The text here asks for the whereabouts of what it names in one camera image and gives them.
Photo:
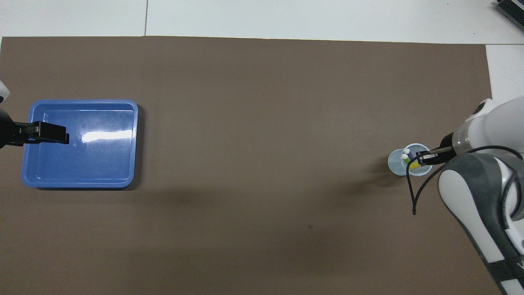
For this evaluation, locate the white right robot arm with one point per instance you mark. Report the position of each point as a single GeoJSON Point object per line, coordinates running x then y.
{"type": "Point", "coordinates": [470, 196]}

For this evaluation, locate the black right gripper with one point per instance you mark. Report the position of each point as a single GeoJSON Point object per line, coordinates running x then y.
{"type": "Point", "coordinates": [447, 141]}

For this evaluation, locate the brown table mat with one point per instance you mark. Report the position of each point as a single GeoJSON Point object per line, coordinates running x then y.
{"type": "Point", "coordinates": [262, 164]}

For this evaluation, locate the blue plastic tray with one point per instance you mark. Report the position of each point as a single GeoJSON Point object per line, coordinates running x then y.
{"type": "Point", "coordinates": [102, 119]}

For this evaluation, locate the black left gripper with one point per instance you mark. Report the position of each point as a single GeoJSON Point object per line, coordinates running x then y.
{"type": "Point", "coordinates": [6, 131]}

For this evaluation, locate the pale blue mesh pen cup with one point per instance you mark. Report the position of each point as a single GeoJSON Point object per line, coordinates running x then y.
{"type": "Point", "coordinates": [395, 162]}

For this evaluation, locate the yellow highlighter pen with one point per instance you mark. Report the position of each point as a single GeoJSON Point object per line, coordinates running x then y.
{"type": "Point", "coordinates": [413, 165]}

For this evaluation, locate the purple highlighter pen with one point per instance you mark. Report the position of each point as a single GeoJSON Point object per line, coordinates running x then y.
{"type": "Point", "coordinates": [404, 157]}

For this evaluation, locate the dark grey ribbed device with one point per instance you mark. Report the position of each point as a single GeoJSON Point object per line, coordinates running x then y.
{"type": "Point", "coordinates": [511, 10]}

